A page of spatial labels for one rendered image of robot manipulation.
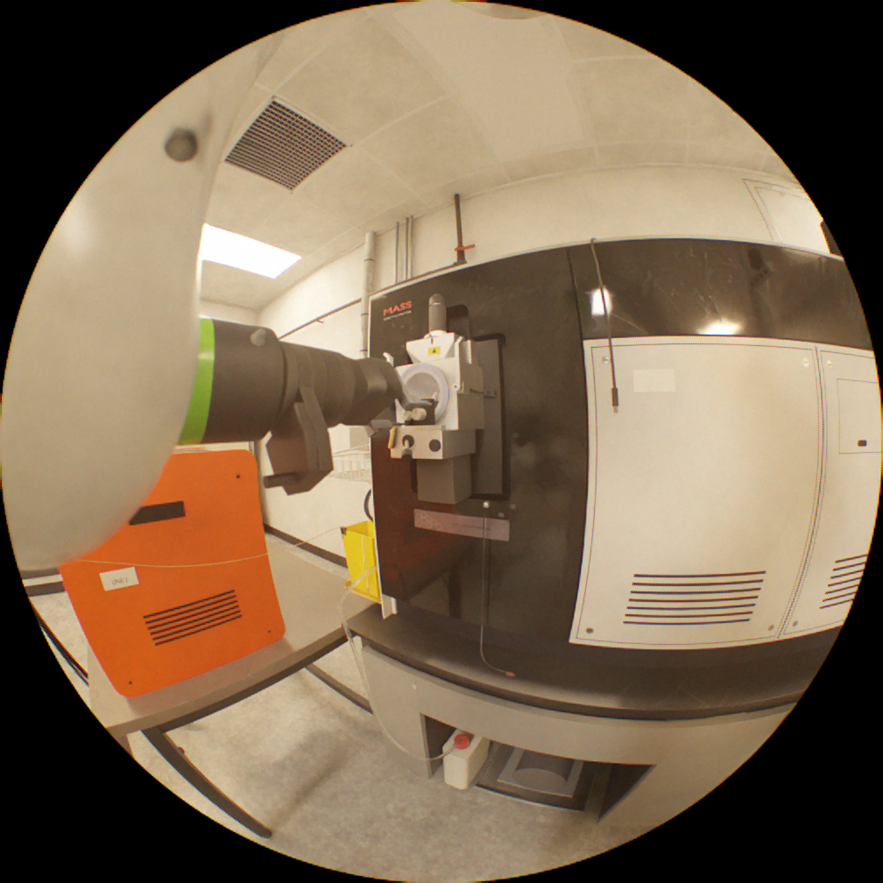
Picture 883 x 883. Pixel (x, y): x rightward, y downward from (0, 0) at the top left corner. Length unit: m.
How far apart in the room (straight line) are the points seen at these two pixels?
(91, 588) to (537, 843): 1.22
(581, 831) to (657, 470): 1.11
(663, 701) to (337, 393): 0.61
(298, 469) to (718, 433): 0.47
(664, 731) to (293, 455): 0.65
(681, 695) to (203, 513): 0.85
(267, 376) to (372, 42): 1.63
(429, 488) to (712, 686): 0.60
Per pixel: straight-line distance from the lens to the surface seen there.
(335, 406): 0.26
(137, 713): 0.70
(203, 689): 0.68
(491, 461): 0.47
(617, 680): 0.59
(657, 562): 0.47
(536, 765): 1.06
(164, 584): 0.61
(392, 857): 1.18
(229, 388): 0.20
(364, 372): 0.29
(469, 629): 0.64
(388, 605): 0.72
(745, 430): 0.48
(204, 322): 0.22
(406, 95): 1.84
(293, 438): 0.22
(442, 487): 0.43
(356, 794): 1.26
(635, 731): 0.62
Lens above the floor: 1.15
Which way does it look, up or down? 2 degrees down
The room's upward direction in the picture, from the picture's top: 2 degrees counter-clockwise
